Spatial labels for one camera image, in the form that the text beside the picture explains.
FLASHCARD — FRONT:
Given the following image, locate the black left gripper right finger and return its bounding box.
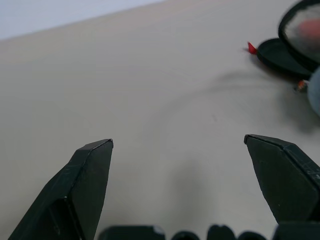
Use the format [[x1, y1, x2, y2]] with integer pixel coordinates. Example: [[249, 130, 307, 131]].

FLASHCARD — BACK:
[[243, 134, 320, 225]]

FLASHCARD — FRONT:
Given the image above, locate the grey plush toy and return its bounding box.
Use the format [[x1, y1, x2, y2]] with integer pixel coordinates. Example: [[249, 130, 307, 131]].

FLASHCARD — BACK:
[[306, 65, 320, 115]]

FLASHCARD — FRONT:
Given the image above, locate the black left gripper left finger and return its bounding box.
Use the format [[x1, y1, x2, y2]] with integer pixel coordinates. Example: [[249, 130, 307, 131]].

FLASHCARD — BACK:
[[7, 138, 114, 240]]

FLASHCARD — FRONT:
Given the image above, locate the red zippered pouch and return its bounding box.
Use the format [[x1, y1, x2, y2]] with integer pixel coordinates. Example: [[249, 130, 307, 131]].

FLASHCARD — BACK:
[[243, 0, 320, 94]]

